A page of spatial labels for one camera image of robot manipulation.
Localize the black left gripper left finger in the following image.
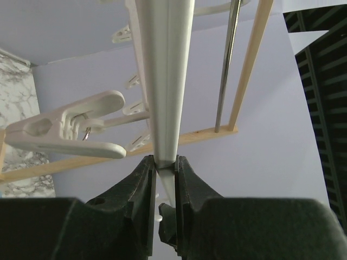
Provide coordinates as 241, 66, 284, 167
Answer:
1, 155, 156, 259

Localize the wooden hanger rack frame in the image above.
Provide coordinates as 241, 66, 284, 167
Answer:
0, 0, 276, 182

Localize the white hanger clip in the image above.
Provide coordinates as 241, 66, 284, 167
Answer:
112, 24, 132, 43
5, 90, 126, 159
122, 100, 146, 115
125, 130, 151, 152
125, 74, 140, 89

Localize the metal hanging rod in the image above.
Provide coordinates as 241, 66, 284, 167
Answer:
214, 0, 242, 133

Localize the white plastic clip hanger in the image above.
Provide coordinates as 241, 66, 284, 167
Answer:
97, 0, 250, 220

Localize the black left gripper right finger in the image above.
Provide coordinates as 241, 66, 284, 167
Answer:
159, 156, 346, 259

